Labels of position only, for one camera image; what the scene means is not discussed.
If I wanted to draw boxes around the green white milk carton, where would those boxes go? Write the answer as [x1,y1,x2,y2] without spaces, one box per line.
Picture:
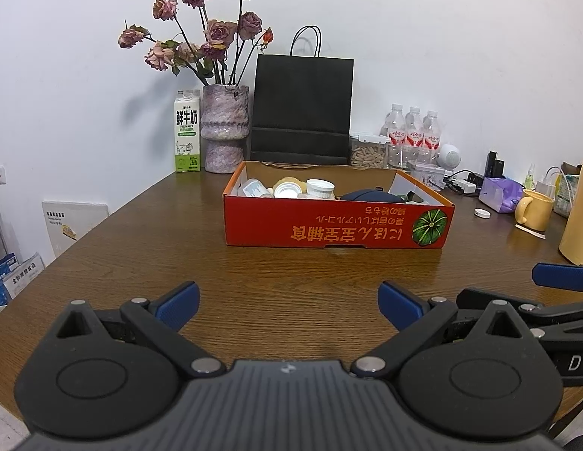
[174,89,202,173]

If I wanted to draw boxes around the white tin box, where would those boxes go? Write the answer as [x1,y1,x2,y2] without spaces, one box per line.
[414,163,446,191]

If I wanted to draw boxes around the red label water bottle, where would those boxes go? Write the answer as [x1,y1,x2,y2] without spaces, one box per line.
[404,106,425,160]
[380,104,407,160]
[421,110,443,163]

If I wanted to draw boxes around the orange cardboard box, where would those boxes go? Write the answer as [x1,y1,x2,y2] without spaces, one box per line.
[222,160,456,249]

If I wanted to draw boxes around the white plug charger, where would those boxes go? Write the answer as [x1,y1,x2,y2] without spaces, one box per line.
[538,166,563,198]

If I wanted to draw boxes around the yellow kettle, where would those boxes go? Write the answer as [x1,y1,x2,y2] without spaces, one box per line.
[559,143,583,266]

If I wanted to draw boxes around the black paper bag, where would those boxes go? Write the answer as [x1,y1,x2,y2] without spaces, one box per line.
[250,26,354,165]

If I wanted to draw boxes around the white plastic jar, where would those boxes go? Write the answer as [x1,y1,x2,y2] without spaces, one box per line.
[307,179,336,200]

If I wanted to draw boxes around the yellow mug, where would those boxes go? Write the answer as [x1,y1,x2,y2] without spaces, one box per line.
[515,190,554,232]

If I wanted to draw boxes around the blue white printed packs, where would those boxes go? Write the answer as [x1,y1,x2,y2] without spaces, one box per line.
[0,253,44,312]

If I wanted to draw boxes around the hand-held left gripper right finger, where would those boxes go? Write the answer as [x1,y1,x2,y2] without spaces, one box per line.
[350,281,532,379]

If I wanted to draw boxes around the white charger with cables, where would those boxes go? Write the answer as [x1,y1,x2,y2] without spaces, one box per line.
[446,171,486,187]

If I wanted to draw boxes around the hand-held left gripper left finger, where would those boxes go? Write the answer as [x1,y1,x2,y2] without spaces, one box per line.
[52,281,226,379]

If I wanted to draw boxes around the dried pink rose bouquet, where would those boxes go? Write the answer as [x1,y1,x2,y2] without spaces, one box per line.
[118,0,273,88]

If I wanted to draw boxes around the white power strip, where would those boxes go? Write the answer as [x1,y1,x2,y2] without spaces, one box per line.
[445,177,478,195]

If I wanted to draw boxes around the mottled purple ceramic vase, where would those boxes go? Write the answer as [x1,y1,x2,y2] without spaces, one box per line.
[200,85,251,174]

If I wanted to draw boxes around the wooden desktop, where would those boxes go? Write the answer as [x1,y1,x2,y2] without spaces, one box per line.
[0,166,583,451]

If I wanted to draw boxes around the green white carton box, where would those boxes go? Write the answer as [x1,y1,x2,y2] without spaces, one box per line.
[555,162,582,218]

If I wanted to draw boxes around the white printed board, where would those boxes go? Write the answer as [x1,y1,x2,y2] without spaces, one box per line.
[42,200,109,260]

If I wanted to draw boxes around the white spherical device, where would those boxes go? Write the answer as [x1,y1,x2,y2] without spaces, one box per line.
[437,143,463,168]

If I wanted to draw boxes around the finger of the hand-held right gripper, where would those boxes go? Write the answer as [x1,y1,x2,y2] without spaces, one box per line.
[455,288,583,339]
[531,263,583,293]

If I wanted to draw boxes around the clear glass jar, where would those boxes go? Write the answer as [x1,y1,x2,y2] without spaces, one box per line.
[388,143,417,171]

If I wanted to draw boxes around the purple tissue packet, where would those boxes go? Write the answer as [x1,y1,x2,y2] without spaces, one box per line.
[478,177,525,213]

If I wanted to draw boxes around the purple fabric pouch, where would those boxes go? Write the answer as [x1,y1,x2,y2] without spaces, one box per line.
[341,189,394,203]

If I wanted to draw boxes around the clear container of seeds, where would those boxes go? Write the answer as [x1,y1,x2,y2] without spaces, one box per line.
[350,134,390,169]

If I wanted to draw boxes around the white plastic bottle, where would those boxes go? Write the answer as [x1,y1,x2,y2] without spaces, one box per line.
[242,179,273,198]

